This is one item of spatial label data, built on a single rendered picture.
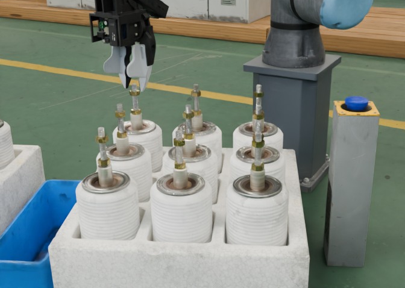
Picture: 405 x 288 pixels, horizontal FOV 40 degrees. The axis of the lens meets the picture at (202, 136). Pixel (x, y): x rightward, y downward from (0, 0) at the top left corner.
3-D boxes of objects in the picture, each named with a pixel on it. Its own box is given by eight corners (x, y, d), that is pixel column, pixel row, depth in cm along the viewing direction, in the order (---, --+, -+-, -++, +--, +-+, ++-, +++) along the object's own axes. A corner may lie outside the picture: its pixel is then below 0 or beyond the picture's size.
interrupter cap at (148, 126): (163, 125, 111) (163, 122, 111) (143, 138, 105) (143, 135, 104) (131, 120, 114) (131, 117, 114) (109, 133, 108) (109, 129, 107)
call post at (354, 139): (322, 246, 114) (333, 102, 103) (357, 247, 114) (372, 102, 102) (326, 266, 108) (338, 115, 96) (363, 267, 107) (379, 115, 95)
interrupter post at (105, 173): (110, 188, 86) (108, 169, 85) (96, 187, 87) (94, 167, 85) (116, 181, 88) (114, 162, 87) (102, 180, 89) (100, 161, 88)
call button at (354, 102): (342, 105, 101) (343, 95, 100) (365, 106, 101) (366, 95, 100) (346, 113, 97) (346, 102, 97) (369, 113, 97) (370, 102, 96)
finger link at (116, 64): (97, 90, 105) (99, 43, 101) (119, 82, 110) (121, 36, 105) (110, 94, 104) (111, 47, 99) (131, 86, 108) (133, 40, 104)
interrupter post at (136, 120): (145, 128, 110) (144, 112, 109) (138, 132, 108) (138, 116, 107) (135, 126, 111) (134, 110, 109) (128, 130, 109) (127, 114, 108)
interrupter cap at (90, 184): (120, 197, 83) (120, 193, 83) (73, 193, 85) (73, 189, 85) (137, 175, 90) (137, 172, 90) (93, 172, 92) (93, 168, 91)
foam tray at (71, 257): (117, 217, 126) (111, 144, 120) (291, 223, 123) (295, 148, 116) (61, 341, 91) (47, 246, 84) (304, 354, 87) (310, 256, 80)
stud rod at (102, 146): (102, 175, 86) (97, 129, 83) (102, 172, 87) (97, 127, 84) (108, 174, 86) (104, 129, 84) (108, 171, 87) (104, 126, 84)
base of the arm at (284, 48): (276, 50, 145) (277, 11, 142) (332, 56, 138) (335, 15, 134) (251, 63, 133) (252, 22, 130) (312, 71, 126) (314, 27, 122)
